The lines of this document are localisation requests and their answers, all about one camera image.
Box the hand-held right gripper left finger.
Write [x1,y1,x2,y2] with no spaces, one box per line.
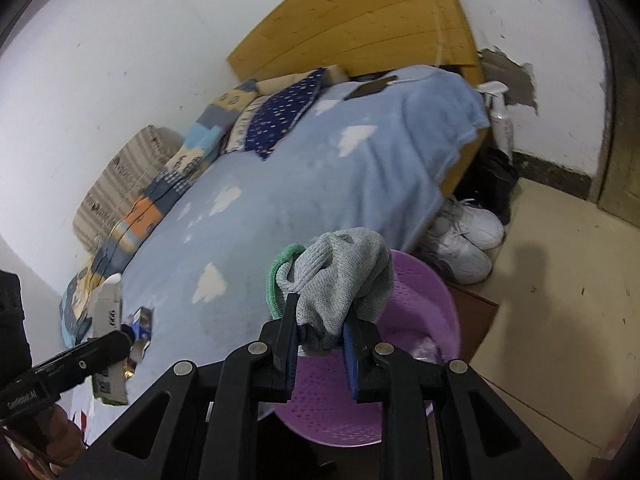
[65,292,301,480]

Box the person's black clothing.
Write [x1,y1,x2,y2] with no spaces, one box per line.
[0,270,33,376]

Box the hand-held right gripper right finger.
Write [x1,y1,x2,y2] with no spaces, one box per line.
[342,310,573,480]

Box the person's left hand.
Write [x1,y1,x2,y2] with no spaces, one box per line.
[30,402,88,476]

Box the striped brown cushion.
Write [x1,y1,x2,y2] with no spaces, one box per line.
[72,125,183,256]

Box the light blue cloud blanket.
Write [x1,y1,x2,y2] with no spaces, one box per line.
[60,65,491,461]

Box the patchwork quilt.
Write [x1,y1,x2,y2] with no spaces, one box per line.
[59,79,261,348]

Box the dark smartphone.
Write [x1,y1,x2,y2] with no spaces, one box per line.
[344,76,398,101]

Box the navy star pillow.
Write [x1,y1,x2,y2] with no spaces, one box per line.
[243,67,326,161]

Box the grey knit glove green cuff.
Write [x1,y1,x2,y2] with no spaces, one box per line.
[268,227,396,358]

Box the white paper carton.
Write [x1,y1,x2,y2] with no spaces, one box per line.
[90,274,132,406]

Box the black bag by wall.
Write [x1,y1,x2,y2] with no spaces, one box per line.
[472,147,521,226]

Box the white spray bottle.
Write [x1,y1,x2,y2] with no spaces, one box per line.
[475,81,516,161]

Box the brown wooden board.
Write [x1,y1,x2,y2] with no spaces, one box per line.
[442,280,501,366]

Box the purple perforated plastic basket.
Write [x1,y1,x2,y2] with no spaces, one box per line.
[272,249,462,447]

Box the blue clear snack wrapper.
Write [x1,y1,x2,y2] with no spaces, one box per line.
[125,306,155,363]

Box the white charging cable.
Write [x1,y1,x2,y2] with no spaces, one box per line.
[385,0,448,86]

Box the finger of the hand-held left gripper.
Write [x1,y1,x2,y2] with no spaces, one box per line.
[50,329,135,386]

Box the wooden headboard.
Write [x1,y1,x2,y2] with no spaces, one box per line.
[227,0,483,83]

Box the white sneaker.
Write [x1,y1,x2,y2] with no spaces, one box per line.
[430,200,505,251]
[420,232,493,285]

